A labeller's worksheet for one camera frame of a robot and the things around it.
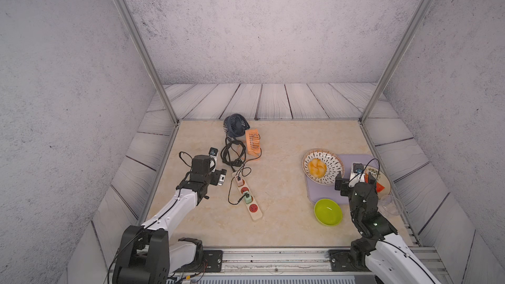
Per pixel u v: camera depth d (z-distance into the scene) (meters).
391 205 0.85
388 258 0.52
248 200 0.83
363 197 0.57
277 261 0.74
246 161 1.00
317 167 0.96
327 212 0.84
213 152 0.77
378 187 0.91
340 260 0.73
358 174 0.65
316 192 0.91
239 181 0.87
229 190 0.84
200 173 0.66
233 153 1.05
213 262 0.73
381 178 0.93
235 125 1.07
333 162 0.99
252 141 0.99
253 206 0.85
